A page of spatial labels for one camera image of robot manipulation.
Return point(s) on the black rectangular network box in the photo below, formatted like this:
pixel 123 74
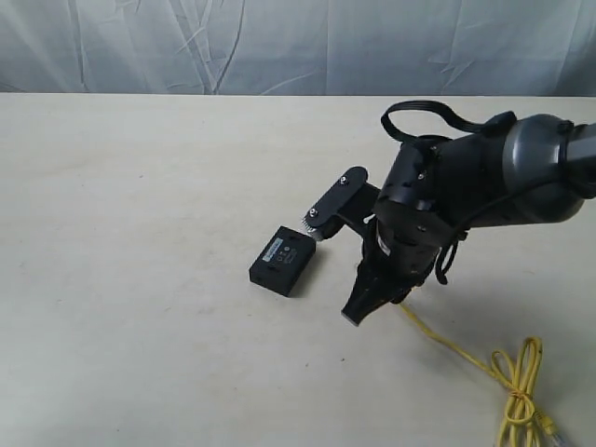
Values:
pixel 282 261

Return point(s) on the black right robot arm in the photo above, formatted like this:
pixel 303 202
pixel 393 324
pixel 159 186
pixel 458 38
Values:
pixel 539 169

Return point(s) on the white wrinkled backdrop curtain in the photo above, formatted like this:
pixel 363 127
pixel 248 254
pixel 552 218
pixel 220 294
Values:
pixel 501 48

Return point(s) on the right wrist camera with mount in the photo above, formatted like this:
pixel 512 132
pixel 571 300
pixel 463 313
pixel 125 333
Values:
pixel 348 202

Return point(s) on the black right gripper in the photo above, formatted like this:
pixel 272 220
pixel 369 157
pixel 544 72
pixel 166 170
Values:
pixel 388 271

